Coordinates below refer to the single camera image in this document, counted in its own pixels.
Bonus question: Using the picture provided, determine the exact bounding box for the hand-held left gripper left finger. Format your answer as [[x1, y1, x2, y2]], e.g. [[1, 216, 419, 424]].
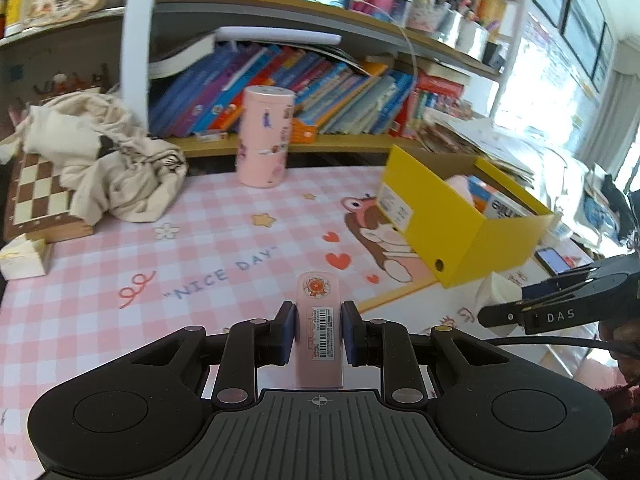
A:
[[117, 301, 297, 410]]

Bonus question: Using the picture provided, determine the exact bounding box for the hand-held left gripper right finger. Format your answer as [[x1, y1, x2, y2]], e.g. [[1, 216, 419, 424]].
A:
[[341, 301, 519, 410]]

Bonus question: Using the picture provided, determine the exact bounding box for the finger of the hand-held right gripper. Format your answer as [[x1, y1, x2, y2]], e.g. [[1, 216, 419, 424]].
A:
[[476, 300, 532, 332], [520, 260, 608, 302]]

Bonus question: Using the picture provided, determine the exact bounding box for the white charger plug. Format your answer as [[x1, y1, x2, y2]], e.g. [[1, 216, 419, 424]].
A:
[[475, 271, 524, 334]]

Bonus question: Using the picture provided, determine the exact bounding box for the pink barcode labelled case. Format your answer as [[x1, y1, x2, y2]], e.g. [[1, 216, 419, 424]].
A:
[[292, 271, 346, 390]]

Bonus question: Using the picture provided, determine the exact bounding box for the yellow cardboard box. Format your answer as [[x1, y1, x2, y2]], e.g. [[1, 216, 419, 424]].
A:
[[375, 144, 557, 289]]

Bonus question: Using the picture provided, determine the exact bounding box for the small blue orange box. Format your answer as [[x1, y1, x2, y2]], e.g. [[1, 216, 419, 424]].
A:
[[467, 176, 507, 211]]

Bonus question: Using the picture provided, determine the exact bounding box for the pink plush toy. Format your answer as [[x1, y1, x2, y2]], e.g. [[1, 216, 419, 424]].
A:
[[444, 174, 474, 206]]

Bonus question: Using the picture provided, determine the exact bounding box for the person's right hand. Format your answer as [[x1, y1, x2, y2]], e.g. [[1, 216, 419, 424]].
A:
[[597, 321, 640, 386]]

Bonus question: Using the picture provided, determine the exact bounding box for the black smartphone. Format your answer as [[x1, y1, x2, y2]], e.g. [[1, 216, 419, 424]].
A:
[[534, 246, 576, 276]]

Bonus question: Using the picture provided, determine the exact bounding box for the pink checked printed desk mat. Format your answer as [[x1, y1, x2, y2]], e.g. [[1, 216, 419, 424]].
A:
[[0, 165, 598, 466]]

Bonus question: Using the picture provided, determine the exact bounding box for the pile of papers and booklets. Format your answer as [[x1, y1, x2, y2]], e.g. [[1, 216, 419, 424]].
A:
[[417, 110, 551, 189]]

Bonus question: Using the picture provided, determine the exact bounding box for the pink stickered cylinder container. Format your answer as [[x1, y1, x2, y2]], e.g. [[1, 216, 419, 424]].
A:
[[236, 86, 296, 190]]

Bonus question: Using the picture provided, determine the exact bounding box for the orange and white toothpaste box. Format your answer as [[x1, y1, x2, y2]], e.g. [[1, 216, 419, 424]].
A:
[[290, 117, 319, 145]]

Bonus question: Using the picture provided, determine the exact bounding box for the cream canvas tote bag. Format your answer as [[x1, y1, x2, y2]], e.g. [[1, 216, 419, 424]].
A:
[[10, 91, 190, 224]]

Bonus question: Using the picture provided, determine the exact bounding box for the red thick dictionary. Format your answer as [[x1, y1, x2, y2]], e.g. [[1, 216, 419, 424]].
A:
[[417, 74, 466, 97]]

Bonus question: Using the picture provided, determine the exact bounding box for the row of colourful books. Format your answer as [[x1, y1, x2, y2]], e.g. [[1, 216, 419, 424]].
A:
[[150, 42, 418, 138]]

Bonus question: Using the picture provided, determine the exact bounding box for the silver metal tin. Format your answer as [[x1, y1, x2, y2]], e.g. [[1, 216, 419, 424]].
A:
[[440, 10, 469, 46], [460, 22, 491, 58]]

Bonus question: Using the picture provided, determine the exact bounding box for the small cream paper box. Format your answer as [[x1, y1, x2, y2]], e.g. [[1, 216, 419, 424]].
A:
[[0, 237, 52, 281]]

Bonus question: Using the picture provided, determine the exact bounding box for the wooden chessboard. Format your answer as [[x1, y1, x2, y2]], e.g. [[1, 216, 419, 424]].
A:
[[4, 152, 96, 243]]

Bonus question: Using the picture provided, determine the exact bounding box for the thick white-paged book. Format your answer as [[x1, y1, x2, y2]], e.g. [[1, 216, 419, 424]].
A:
[[149, 32, 217, 80]]

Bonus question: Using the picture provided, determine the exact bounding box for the white desk lamp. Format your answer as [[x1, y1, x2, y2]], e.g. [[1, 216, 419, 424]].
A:
[[120, 0, 344, 137]]

